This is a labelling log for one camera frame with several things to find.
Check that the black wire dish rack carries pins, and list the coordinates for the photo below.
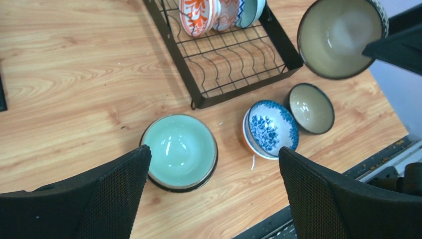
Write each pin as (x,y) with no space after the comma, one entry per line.
(219,66)

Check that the beige interior bowl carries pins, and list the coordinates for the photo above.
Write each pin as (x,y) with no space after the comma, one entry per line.
(332,35)

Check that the black beige right bowl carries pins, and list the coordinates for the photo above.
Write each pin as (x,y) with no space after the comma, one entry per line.
(310,107)

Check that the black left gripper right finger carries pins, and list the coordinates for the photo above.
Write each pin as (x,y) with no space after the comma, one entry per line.
(328,205)

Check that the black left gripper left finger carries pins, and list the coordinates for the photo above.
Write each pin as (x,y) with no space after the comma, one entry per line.
(100,203)

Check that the white blue striped bowl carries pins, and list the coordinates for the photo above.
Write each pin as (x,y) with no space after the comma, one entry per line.
(267,127)

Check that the black white chessboard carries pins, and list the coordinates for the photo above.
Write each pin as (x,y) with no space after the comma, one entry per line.
(3,104)

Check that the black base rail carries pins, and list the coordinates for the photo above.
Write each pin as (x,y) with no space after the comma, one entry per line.
(387,163)

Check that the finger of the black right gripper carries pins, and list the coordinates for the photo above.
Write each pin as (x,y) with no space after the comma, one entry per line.
(402,49)

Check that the teal dashed pattern bowl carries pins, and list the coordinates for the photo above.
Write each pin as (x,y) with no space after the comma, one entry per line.
(249,11)

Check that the orange floral pattern bowl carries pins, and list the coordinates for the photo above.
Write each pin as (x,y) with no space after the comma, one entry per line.
(198,16)

